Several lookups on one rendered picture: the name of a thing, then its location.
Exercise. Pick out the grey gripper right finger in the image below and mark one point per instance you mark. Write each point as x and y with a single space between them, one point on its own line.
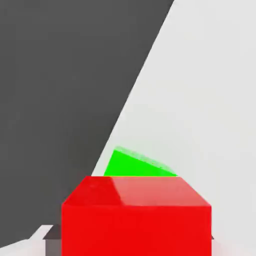
217 248

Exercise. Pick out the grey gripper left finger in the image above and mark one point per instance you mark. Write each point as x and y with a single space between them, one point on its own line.
52 243

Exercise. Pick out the small red cube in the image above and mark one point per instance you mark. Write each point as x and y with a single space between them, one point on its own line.
136 226

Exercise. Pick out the small green cube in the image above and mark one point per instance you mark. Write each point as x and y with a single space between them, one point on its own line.
128 166

